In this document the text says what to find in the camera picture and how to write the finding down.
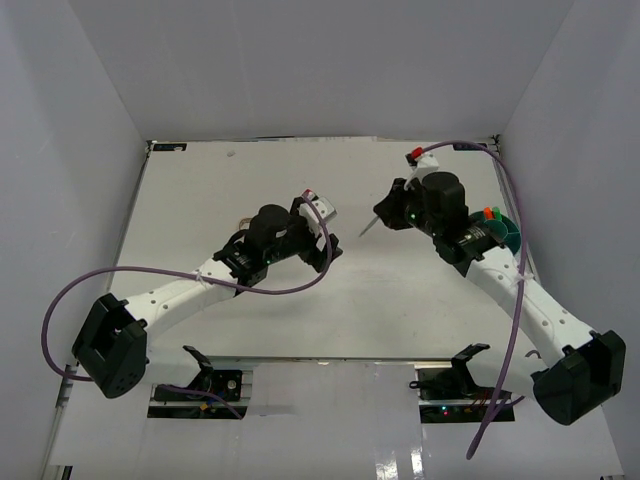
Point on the grey pen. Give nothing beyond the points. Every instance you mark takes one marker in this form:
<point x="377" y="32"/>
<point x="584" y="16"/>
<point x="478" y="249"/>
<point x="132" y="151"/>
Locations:
<point x="368" y="226"/>

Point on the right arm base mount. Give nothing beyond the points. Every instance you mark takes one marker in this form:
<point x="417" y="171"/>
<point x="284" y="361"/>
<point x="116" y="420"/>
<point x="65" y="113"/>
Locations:
<point x="447" y="394"/>

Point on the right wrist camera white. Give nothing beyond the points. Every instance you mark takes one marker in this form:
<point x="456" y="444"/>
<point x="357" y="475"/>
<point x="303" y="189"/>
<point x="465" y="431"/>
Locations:
<point x="421" y="163"/>

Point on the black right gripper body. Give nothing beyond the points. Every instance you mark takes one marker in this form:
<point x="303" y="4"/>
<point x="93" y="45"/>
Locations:
<point x="414" y="208"/>

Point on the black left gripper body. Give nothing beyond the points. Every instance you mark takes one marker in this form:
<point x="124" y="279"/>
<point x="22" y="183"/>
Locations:
<point x="300" y="236"/>

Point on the teal round organizer container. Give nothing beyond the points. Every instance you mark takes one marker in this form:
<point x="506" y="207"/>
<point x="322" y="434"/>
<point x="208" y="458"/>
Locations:
<point x="506" y="230"/>

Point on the right blue corner label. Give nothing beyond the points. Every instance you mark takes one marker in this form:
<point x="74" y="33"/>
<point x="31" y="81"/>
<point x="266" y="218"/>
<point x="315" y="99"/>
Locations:
<point x="468" y="146"/>

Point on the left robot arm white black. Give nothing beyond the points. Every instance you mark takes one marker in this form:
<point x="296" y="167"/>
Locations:
<point x="117" y="345"/>

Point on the left blue corner label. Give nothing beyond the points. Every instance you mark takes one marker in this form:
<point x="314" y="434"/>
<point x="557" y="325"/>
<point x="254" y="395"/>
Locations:
<point x="170" y="147"/>

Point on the blue corner label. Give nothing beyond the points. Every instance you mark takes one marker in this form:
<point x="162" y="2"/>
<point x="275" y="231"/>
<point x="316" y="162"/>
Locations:
<point x="468" y="146"/>
<point x="170" y="147"/>

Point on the beige tape roll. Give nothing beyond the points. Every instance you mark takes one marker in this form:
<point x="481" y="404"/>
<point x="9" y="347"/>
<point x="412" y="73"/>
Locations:
<point x="243" y="222"/>

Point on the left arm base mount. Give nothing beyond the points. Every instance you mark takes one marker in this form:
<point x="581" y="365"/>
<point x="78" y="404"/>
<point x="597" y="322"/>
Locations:
<point x="213" y="394"/>

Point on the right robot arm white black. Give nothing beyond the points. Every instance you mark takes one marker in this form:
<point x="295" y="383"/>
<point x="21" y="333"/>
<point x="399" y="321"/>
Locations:
<point x="581" y="368"/>

